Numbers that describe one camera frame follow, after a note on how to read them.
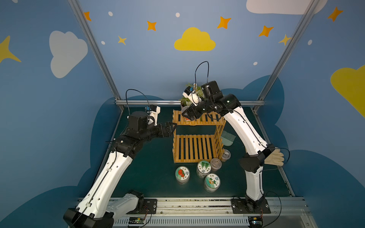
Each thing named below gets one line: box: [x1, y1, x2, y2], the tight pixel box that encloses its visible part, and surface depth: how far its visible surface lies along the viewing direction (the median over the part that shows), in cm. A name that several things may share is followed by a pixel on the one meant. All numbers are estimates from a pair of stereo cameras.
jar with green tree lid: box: [196, 160, 212, 179], surface depth 82 cm
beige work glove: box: [264, 148, 285, 167], surface depth 93 cm
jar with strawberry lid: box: [174, 165, 191, 185], surface depth 80 cm
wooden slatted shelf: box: [172, 109, 227, 163], surface depth 95 cm
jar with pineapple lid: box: [203, 173, 221, 193], surface depth 77 cm
